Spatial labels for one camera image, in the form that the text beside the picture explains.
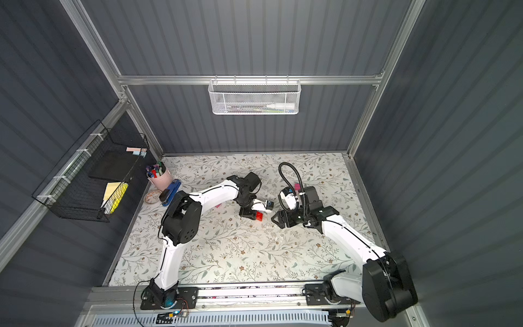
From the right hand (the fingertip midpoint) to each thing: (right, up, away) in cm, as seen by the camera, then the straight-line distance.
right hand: (282, 216), depth 83 cm
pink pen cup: (-58, +17, +14) cm, 62 cm away
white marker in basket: (0, +49, +9) cm, 50 cm away
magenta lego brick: (-23, +7, -18) cm, 30 cm away
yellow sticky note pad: (-55, +11, -20) cm, 59 cm away
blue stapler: (-56, +7, +18) cm, 59 cm away
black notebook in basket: (-64, +21, -8) cm, 68 cm away
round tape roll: (-65, +6, +19) cm, 68 cm away
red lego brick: (-10, -2, +10) cm, 15 cm away
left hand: (-13, 0, +12) cm, 18 cm away
